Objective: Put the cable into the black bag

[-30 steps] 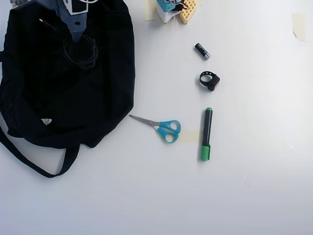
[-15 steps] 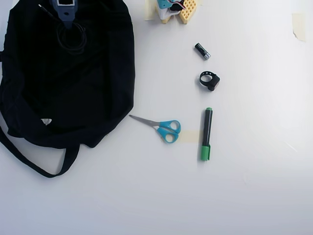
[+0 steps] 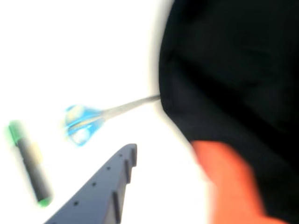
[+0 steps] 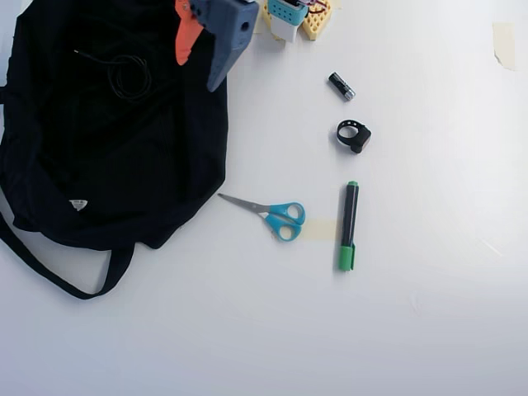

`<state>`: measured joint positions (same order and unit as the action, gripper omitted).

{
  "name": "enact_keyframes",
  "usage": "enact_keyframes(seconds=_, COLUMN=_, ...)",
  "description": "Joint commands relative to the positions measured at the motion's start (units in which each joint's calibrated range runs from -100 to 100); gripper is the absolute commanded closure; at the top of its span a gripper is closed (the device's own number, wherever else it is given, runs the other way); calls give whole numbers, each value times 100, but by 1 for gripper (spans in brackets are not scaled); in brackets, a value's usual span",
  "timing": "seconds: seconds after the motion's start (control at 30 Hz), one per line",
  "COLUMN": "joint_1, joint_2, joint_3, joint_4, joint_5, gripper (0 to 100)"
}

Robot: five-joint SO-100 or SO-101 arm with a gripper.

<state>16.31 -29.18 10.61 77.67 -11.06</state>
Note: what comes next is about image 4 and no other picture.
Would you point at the long beige masking tape strip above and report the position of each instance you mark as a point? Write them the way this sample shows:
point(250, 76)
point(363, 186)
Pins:
point(505, 45)

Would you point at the blue grey gripper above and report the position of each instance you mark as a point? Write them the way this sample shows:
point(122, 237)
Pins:
point(226, 39)

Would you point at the black fabric bag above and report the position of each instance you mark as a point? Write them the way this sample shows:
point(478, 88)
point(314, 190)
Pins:
point(103, 144)

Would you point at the green black marker pen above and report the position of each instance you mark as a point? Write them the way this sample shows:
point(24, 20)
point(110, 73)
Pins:
point(348, 222)

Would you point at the short beige masking tape strip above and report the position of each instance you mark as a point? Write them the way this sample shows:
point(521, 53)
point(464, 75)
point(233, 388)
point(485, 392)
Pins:
point(319, 229)

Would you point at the white yellow robot arm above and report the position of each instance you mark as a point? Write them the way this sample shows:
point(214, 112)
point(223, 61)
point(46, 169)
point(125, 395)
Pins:
point(284, 16)

